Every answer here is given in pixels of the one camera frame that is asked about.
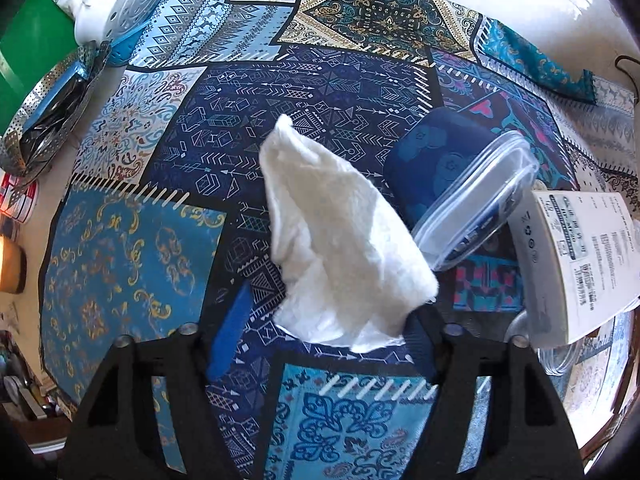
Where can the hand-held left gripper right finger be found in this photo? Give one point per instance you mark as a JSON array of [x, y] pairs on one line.
[[422, 345]]

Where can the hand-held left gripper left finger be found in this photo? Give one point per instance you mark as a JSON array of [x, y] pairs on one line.
[[227, 330]]

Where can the white paper towel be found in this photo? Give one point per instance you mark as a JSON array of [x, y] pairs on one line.
[[330, 225]]

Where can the patchwork patterned tablecloth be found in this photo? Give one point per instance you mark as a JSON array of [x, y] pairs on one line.
[[150, 250]]

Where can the clear glass jar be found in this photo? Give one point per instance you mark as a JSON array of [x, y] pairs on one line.
[[565, 357]]

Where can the clear plastic container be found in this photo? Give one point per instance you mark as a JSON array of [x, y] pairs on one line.
[[480, 210]]

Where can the glass candle jar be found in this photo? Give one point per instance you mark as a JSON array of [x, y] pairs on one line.
[[10, 265]]

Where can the red and white jar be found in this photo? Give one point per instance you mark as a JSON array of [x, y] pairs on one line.
[[17, 200]]

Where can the perforated metal steamer basket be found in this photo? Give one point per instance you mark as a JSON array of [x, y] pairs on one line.
[[20, 155]]

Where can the teal plastic basket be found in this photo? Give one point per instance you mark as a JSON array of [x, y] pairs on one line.
[[122, 52]]

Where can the white perforated plastic lid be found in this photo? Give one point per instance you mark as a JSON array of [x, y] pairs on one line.
[[125, 0]]

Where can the green box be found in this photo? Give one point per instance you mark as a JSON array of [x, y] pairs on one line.
[[30, 30]]

